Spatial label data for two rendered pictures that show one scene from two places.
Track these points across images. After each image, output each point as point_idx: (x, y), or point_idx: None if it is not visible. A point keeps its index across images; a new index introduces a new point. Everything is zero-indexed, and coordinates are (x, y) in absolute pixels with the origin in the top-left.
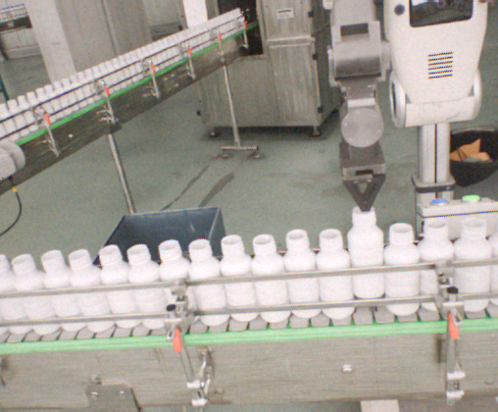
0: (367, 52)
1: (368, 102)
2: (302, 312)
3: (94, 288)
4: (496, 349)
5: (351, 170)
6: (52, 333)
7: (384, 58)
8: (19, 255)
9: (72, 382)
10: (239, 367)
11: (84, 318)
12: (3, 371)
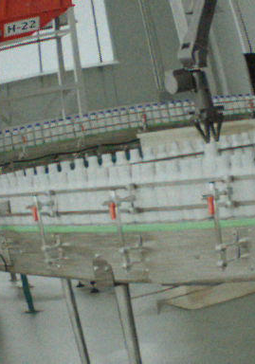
0: (187, 54)
1: (170, 72)
2: (184, 214)
3: (100, 188)
4: (251, 241)
5: (187, 112)
6: (86, 224)
7: (195, 57)
8: None
9: (88, 258)
10: (154, 251)
11: (97, 210)
12: (63, 245)
